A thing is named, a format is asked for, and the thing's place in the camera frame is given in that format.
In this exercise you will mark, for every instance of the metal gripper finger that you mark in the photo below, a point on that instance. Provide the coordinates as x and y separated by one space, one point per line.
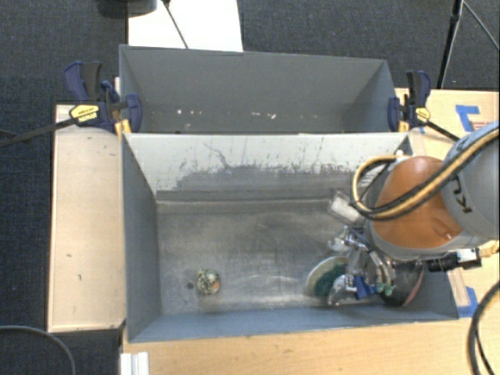
340 243
343 284

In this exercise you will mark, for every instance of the dark green sponge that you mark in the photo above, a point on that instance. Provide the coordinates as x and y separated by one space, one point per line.
324 281

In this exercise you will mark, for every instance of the black bowl with brown rim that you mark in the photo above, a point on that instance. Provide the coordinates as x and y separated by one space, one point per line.
406 285

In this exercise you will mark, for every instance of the grey metal bin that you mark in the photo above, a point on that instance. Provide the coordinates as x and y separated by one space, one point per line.
250 233

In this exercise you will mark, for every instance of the speckled green and white ball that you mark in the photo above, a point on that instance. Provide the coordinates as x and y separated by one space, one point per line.
208 281

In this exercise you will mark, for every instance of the pale wood board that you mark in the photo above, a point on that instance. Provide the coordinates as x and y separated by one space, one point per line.
86 229

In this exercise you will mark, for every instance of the black cylinder on white bracket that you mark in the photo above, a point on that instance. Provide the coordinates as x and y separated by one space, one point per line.
441 264

